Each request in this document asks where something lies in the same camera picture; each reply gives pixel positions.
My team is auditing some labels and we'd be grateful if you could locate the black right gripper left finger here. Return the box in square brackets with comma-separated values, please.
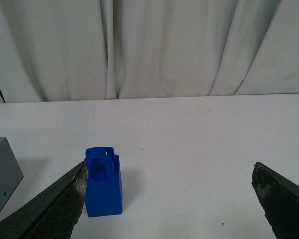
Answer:
[0, 162, 88, 239]

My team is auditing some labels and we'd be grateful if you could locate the blue plastic part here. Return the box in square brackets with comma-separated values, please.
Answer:
[85, 147, 123, 217]

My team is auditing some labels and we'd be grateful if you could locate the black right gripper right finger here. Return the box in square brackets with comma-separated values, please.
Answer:
[252, 162, 299, 239]

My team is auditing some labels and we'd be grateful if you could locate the white curtain backdrop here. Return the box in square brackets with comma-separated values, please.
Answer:
[0, 0, 299, 103]

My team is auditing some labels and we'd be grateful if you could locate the gray square base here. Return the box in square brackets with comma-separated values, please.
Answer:
[0, 137, 23, 212]

